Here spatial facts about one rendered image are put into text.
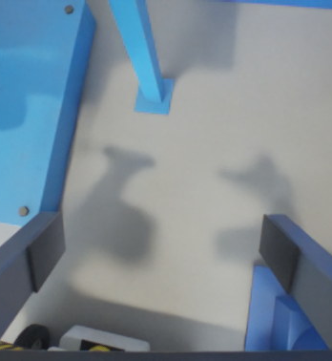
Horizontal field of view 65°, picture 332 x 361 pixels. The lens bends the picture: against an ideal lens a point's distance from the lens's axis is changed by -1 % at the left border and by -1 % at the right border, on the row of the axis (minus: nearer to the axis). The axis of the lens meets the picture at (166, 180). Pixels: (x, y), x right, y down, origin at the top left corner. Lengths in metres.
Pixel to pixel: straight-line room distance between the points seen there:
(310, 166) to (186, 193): 0.44
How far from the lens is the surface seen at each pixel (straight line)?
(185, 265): 0.94
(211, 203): 0.93
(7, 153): 1.04
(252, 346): 1.02
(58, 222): 0.16
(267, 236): 0.17
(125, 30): 0.70
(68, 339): 0.95
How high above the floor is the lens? 0.93
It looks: 80 degrees down
